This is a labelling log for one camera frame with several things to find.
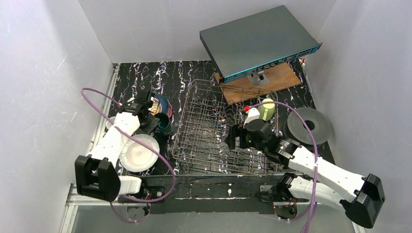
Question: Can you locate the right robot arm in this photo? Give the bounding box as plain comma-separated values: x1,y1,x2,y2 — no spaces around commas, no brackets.
224,119,385,229

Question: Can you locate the metal switch stand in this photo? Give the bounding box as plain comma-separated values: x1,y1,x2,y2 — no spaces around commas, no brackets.
247,70,270,87

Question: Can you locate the grey network switch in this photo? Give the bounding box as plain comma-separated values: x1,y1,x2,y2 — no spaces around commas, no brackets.
199,5,322,83

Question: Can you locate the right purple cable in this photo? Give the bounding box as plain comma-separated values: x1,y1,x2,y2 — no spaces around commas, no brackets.
249,100,319,233

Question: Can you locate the dark blue plate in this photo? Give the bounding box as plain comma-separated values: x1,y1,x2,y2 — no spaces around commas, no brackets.
151,93,170,114

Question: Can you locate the grey wire dish rack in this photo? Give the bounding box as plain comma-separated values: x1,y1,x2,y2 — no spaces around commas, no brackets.
172,79,282,175

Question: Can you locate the white plate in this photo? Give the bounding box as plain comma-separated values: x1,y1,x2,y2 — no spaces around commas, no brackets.
119,134,160,172

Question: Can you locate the wooden board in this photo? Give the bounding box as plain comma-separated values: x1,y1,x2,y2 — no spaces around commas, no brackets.
219,63,302,104

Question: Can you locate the pink mug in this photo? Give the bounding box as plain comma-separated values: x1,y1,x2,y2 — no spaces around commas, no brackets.
105,116,116,129

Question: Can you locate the maroon plate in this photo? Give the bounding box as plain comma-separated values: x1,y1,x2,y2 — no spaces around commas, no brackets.
166,104,172,118

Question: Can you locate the aluminium frame rail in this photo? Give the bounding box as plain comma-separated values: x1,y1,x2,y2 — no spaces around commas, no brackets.
60,63,120,233

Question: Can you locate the grey filament spool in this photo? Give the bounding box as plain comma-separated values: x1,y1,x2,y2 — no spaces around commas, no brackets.
283,107,332,148

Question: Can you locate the dark green mug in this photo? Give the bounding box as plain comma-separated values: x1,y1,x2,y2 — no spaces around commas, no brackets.
155,113,172,137

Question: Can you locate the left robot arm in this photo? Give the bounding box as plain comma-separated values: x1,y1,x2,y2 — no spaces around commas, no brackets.
74,91,160,201

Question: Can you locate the light green mug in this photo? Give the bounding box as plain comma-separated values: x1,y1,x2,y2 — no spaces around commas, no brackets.
257,98,275,121

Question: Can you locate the patterned white bowl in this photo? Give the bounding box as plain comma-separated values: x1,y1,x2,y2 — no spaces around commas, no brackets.
148,97,162,115

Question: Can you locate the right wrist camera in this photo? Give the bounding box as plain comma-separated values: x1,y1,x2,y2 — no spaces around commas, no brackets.
243,106,260,128

